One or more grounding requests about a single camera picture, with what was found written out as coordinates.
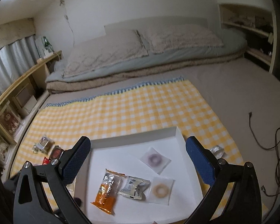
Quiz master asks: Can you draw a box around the dark mooncake packet red seal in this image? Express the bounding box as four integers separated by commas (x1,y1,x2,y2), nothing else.
49,146,64,161

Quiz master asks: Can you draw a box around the red snack packet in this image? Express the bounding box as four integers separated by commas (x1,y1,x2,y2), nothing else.
42,157,51,165

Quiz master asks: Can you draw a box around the grey brown cake packet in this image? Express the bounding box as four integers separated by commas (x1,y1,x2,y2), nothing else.
36,135,55,154

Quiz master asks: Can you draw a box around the orange snack packet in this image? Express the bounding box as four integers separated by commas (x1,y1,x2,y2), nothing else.
92,169,126,215

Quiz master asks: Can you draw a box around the white barcode snack packet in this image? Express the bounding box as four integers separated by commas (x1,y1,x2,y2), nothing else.
118,176,151,200

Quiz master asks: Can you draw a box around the beige round cookie packet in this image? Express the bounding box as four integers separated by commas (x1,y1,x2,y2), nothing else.
146,177,175,205

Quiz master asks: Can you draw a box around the purple round cookie packet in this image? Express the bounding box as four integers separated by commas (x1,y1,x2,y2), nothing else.
140,147,171,175

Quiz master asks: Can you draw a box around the clear green print candy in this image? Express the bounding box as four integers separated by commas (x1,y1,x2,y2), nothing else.
32,144,39,154

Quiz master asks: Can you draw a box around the silver candy wrapper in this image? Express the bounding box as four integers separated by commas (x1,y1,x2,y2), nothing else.
209,145,225,159

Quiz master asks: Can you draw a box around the white lace item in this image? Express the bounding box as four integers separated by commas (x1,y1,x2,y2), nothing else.
0,142,9,164

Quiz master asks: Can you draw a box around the wooden bedside shelf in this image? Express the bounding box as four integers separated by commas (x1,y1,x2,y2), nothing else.
0,51,62,145

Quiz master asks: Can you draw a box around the framed bear picture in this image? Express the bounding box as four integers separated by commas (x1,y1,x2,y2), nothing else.
0,105,21,136

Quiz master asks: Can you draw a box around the white storage box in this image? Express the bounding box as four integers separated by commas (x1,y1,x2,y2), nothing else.
15,86,37,118

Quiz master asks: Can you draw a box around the white cardboard box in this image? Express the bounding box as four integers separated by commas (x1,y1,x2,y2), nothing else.
74,126,203,223

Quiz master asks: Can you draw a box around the grey curtain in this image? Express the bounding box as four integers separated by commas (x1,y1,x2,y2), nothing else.
0,36,40,96

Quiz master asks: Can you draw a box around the yellow white checked cloth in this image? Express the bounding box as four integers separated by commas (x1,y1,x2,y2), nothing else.
11,78,244,175

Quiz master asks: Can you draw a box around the green glass bottle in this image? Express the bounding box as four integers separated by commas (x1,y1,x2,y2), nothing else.
43,36,54,53

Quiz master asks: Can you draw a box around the left quilted beige pillow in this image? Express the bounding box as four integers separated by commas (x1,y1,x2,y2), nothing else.
63,29,149,77

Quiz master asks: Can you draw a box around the quilted beige pillow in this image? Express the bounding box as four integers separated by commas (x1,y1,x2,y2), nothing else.
143,24,223,54
63,29,149,77

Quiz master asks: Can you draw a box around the right quilted beige pillow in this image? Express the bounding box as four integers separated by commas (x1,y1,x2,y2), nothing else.
143,24,223,54

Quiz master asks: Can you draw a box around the white right shelf unit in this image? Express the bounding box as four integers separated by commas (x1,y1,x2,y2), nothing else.
219,3,280,79

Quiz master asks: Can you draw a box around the black cable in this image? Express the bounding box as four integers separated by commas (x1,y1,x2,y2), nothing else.
248,112,280,198

